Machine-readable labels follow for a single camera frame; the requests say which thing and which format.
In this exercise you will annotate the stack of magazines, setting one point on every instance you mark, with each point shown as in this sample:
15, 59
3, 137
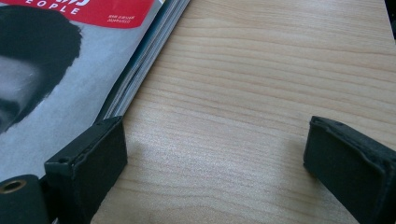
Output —
149, 59

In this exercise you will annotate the dark object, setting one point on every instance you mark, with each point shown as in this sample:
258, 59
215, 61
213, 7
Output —
391, 9

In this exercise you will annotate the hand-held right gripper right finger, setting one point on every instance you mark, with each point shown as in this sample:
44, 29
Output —
351, 168

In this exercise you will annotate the magazine with face cover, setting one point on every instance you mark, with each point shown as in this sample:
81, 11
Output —
81, 81

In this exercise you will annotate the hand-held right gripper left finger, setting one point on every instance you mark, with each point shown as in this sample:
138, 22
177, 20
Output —
90, 161

